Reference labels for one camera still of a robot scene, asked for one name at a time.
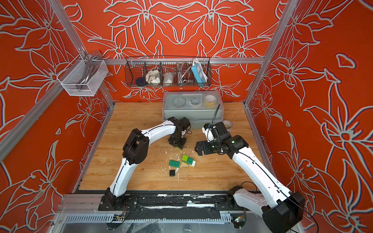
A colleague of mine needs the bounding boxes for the blue white box in basket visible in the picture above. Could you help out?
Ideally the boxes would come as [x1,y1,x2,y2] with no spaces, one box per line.
[191,62,207,84]

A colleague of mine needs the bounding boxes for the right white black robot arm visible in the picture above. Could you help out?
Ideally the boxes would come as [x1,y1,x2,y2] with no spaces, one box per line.
[195,122,306,233]

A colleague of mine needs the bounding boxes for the clear plastic wall bin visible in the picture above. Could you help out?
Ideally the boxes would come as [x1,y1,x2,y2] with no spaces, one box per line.
[57,58,108,97]

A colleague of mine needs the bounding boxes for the white crumpled bag in basket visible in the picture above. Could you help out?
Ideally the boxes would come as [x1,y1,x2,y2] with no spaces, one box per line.
[145,70,161,84]

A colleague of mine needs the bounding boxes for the clear tape roll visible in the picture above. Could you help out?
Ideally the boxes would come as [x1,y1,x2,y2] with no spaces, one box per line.
[223,120,234,132]

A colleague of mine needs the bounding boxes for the dark green long lego brick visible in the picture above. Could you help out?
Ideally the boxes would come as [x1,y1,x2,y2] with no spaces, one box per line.
[183,157,196,166]

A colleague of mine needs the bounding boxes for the white cable duct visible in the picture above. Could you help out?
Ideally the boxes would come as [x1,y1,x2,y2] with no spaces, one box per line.
[63,213,231,224]

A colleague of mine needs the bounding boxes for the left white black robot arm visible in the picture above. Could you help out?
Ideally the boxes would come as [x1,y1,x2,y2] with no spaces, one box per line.
[98,117,191,211]

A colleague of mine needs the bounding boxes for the black wire basket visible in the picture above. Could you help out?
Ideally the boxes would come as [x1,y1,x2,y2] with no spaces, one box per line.
[124,56,212,87]

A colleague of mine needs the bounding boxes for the grey plastic storage box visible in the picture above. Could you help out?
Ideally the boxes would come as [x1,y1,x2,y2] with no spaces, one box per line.
[162,91,224,129]

